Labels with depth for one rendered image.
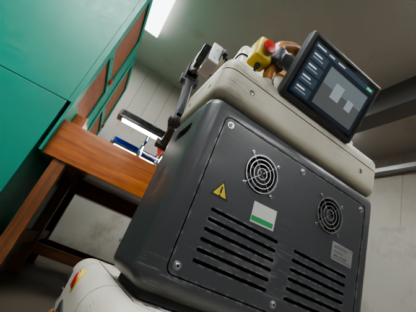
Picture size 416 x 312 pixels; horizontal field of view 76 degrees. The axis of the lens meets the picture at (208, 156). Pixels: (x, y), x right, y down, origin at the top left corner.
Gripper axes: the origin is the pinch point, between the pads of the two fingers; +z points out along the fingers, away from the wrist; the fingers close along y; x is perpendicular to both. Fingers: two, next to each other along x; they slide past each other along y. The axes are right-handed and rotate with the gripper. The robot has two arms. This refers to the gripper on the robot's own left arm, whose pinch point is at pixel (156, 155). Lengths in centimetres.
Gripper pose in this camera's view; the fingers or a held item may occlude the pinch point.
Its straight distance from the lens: 154.7
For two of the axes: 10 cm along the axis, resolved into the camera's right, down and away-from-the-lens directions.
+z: -5.4, 7.4, 4.0
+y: -8.4, -4.7, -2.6
